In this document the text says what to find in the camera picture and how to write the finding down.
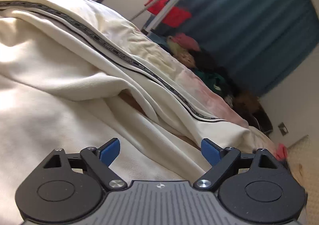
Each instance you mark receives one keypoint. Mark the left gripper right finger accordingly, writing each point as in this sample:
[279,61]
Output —
[223,163]

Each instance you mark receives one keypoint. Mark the red cloth on stand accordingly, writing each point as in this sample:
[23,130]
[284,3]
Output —
[174,15]

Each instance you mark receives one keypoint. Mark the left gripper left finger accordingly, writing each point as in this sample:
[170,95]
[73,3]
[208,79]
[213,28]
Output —
[97,162]

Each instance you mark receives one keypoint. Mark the pastel bed sheet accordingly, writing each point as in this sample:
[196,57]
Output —
[125,35]

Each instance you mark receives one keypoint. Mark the garment steamer stand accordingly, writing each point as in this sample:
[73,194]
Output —
[153,24]

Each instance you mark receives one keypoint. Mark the cream white sweatpants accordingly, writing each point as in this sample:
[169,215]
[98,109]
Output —
[64,85]

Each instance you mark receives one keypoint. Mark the wall socket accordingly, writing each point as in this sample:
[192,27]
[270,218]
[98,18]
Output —
[283,129]

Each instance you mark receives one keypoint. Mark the teal curtain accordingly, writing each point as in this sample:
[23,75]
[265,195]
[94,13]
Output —
[259,42]

